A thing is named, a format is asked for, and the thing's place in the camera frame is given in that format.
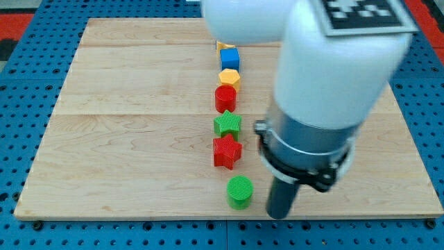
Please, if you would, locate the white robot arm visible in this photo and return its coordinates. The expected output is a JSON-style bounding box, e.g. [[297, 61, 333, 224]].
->
[[200, 0, 416, 194]]

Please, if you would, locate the green cylinder block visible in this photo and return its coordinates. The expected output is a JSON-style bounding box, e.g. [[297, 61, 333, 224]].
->
[[226, 175, 254, 210]]

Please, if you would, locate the red cylinder block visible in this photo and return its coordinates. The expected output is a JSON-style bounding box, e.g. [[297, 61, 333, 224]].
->
[[214, 85, 237, 113]]

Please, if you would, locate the red star block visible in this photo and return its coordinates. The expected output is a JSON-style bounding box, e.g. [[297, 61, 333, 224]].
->
[[212, 133, 243, 170]]

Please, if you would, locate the yellow hexagon block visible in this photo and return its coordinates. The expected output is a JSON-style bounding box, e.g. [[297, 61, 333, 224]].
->
[[218, 69, 241, 92]]

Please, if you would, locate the black white fiducial marker tag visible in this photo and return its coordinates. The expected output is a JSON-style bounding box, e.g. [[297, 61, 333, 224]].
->
[[312, 0, 418, 37]]

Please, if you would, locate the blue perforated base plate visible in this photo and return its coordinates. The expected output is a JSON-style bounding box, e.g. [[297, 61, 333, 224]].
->
[[1, 0, 443, 249]]

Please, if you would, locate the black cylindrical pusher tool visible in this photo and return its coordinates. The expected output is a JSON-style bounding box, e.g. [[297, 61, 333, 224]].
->
[[266, 177, 300, 219]]

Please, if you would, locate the blue cube block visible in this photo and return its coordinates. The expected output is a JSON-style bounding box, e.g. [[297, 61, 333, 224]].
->
[[219, 48, 240, 71]]

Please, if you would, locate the yellow block at far end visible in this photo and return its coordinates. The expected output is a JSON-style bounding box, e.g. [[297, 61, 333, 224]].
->
[[216, 40, 236, 56]]

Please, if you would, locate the light wooden board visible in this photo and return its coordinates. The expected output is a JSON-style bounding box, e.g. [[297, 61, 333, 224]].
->
[[13, 17, 444, 222]]

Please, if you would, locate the green star block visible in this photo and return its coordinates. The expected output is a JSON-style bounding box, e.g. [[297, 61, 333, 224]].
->
[[214, 110, 242, 141]]

